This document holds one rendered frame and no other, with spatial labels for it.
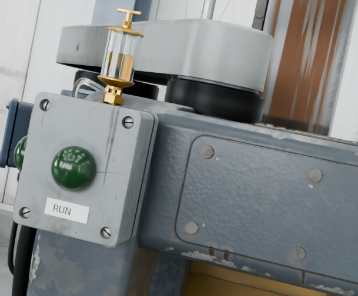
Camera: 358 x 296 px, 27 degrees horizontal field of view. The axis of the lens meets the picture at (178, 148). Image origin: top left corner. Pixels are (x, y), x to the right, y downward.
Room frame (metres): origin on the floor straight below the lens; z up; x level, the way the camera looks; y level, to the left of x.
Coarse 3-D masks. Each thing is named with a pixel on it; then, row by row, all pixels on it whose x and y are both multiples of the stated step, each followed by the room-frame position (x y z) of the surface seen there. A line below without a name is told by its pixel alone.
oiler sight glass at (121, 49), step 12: (108, 36) 0.56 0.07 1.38; (120, 36) 0.55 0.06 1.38; (132, 36) 0.55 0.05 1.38; (108, 48) 0.56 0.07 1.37; (120, 48) 0.55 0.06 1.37; (132, 48) 0.55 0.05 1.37; (108, 60) 0.55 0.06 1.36; (120, 60) 0.55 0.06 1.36; (132, 60) 0.56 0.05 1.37; (108, 72) 0.55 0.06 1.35; (120, 72) 0.55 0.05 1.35; (132, 72) 0.56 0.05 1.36
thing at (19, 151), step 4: (20, 140) 0.50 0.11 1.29; (24, 140) 0.50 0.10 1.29; (20, 144) 0.50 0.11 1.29; (24, 144) 0.50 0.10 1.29; (16, 148) 0.50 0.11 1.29; (20, 148) 0.50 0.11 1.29; (24, 148) 0.50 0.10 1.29; (16, 152) 0.50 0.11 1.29; (20, 152) 0.50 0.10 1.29; (24, 152) 0.50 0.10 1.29; (16, 156) 0.50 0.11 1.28; (20, 156) 0.50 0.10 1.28; (16, 160) 0.50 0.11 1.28; (20, 160) 0.50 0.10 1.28; (16, 164) 0.50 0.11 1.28; (20, 164) 0.50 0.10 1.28; (20, 168) 0.50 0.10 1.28
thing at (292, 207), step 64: (192, 128) 0.52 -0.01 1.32; (256, 128) 0.52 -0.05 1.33; (192, 192) 0.51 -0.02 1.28; (256, 192) 0.50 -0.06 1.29; (320, 192) 0.49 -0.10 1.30; (64, 256) 0.53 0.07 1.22; (128, 256) 0.52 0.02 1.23; (192, 256) 0.52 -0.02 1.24; (256, 256) 0.50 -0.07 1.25; (320, 256) 0.49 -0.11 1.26
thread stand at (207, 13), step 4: (204, 0) 0.87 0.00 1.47; (208, 0) 0.86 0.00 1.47; (212, 0) 0.86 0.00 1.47; (204, 4) 0.87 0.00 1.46; (208, 4) 0.86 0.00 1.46; (212, 4) 0.86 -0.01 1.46; (204, 8) 0.86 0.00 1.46; (208, 8) 0.86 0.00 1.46; (212, 8) 0.86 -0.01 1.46; (204, 12) 0.86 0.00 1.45; (208, 12) 0.86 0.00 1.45; (212, 12) 0.87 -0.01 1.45; (204, 16) 0.86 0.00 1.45; (208, 16) 0.86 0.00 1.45; (212, 16) 0.87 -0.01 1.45
